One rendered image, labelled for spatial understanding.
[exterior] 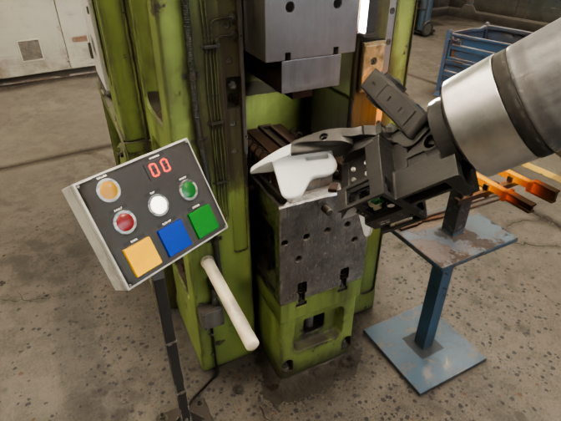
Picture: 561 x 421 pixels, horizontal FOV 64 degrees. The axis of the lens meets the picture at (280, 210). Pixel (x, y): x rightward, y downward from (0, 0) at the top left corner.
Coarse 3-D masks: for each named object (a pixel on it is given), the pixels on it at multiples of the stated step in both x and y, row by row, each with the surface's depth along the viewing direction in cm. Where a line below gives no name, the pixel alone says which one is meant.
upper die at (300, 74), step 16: (256, 64) 143; (272, 64) 132; (288, 64) 128; (304, 64) 130; (320, 64) 132; (336, 64) 135; (272, 80) 135; (288, 80) 130; (304, 80) 133; (320, 80) 135; (336, 80) 138
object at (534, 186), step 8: (504, 176) 160; (512, 176) 158; (520, 176) 156; (520, 184) 156; (528, 184) 152; (536, 184) 150; (544, 184) 150; (536, 192) 152; (544, 192) 149; (552, 192) 147; (552, 200) 148
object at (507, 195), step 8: (480, 176) 156; (480, 184) 156; (488, 184) 152; (496, 184) 152; (496, 192) 150; (504, 192) 146; (512, 192) 147; (512, 200) 146; (520, 200) 143; (528, 200) 142; (520, 208) 143; (528, 208) 142
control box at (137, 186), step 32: (160, 160) 116; (192, 160) 123; (64, 192) 105; (96, 192) 104; (128, 192) 109; (160, 192) 115; (96, 224) 103; (160, 224) 114; (224, 224) 127; (160, 256) 113; (128, 288) 106
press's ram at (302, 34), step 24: (264, 0) 116; (288, 0) 119; (312, 0) 122; (336, 0) 125; (264, 24) 119; (288, 24) 122; (312, 24) 125; (336, 24) 128; (264, 48) 123; (288, 48) 125; (312, 48) 129; (336, 48) 133
